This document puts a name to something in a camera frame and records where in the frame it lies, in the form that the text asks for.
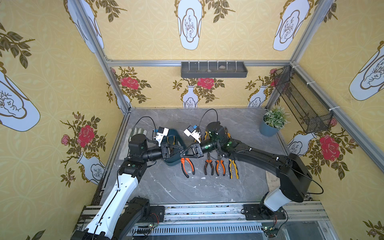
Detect yellow black pliers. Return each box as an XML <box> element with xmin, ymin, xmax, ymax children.
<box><xmin>229</xmin><ymin>159</ymin><xmax>240</xmax><ymax>179</ymax></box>
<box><xmin>204</xmin><ymin>131</ymin><xmax>210</xmax><ymax>140</ymax></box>

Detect left work glove beige green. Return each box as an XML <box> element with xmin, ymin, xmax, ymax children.
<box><xmin>118</xmin><ymin>127</ymin><xmax>147</xmax><ymax>161</ymax></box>

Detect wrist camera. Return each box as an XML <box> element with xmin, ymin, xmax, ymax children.
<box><xmin>184</xmin><ymin>125</ymin><xmax>201</xmax><ymax>144</ymax></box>
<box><xmin>154</xmin><ymin>127</ymin><xmax>169</xmax><ymax>147</ymax></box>

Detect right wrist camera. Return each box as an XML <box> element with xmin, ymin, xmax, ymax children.
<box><xmin>184</xmin><ymin>125</ymin><xmax>201</xmax><ymax>144</ymax></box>

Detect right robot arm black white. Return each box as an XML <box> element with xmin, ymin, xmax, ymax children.
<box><xmin>181</xmin><ymin>122</ymin><xmax>313</xmax><ymax>214</ymax></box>

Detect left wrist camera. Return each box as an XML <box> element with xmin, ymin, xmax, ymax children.
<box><xmin>154</xmin><ymin>127</ymin><xmax>169</xmax><ymax>147</ymax></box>

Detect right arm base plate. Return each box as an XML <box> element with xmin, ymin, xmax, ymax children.
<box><xmin>241</xmin><ymin>204</ymin><xmax>287</xmax><ymax>221</ymax></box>

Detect yellow long nose pliers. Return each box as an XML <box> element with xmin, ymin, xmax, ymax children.
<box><xmin>167</xmin><ymin>136</ymin><xmax>176</xmax><ymax>145</ymax></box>

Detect grey wall shelf tray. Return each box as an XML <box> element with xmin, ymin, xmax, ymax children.
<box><xmin>181</xmin><ymin>61</ymin><xmax>248</xmax><ymax>79</ymax></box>

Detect orange long nose pliers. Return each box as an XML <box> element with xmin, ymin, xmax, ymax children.
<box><xmin>180</xmin><ymin>157</ymin><xmax>196</xmax><ymax>179</ymax></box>

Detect aluminium front rail frame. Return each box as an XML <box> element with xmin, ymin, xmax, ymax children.
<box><xmin>70</xmin><ymin>202</ymin><xmax>340</xmax><ymax>240</ymax></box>

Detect right work glove beige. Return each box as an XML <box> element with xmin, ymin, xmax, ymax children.
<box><xmin>266</xmin><ymin>171</ymin><xmax>281</xmax><ymax>192</ymax></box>

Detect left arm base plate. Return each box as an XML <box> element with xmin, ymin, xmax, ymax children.
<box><xmin>143</xmin><ymin>206</ymin><xmax>165</xmax><ymax>224</ymax></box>

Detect teal plastic storage box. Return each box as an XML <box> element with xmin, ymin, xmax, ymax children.
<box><xmin>164</xmin><ymin>129</ymin><xmax>186</xmax><ymax>167</ymax></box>

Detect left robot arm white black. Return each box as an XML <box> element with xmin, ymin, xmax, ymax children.
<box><xmin>71</xmin><ymin>129</ymin><xmax>186</xmax><ymax>240</ymax></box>

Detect green white artificial plant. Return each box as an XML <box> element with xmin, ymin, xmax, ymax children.
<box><xmin>263</xmin><ymin>106</ymin><xmax>290</xmax><ymax>130</ymax></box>

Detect black wire mesh basket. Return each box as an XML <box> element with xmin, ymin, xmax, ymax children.
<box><xmin>273</xmin><ymin>66</ymin><xmax>333</xmax><ymax>134</ymax></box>

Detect blue flower pot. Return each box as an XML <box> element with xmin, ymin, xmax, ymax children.
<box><xmin>260</xmin><ymin>120</ymin><xmax>279</xmax><ymax>137</ymax></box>

